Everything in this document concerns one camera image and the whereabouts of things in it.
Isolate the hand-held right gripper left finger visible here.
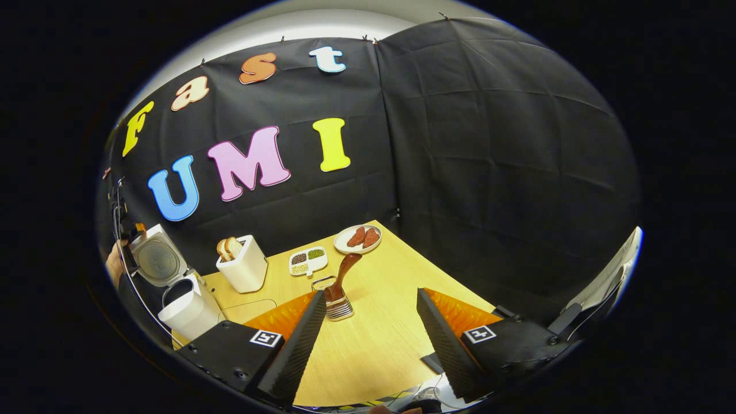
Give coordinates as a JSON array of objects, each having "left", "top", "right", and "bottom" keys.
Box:
[{"left": 177, "top": 289, "right": 327, "bottom": 407}]

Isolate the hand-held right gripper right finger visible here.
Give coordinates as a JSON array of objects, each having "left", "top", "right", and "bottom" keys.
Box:
[{"left": 416, "top": 287, "right": 577, "bottom": 403}]

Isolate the brown wooden spoon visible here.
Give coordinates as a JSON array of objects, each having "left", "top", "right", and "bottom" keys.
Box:
[{"left": 324, "top": 253, "right": 363, "bottom": 303}]

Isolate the white rice cooker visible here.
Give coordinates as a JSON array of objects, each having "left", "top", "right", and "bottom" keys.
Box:
[{"left": 129, "top": 224, "right": 225, "bottom": 342}]

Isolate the white divided grain dish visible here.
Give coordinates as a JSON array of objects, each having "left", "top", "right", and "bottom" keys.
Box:
[{"left": 288, "top": 246, "right": 329, "bottom": 278}]

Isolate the white toaster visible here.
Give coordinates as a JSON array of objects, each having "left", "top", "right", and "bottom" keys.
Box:
[{"left": 216, "top": 235, "right": 269, "bottom": 294}]

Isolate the white round plate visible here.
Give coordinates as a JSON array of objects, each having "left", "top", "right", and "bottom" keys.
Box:
[{"left": 333, "top": 224, "right": 383, "bottom": 255}]

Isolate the white grey sheet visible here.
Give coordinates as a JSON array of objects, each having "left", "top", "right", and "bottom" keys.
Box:
[{"left": 566, "top": 227, "right": 644, "bottom": 324}]

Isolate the black backdrop cloth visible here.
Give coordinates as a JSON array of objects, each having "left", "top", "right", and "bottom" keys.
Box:
[{"left": 95, "top": 17, "right": 642, "bottom": 346}]

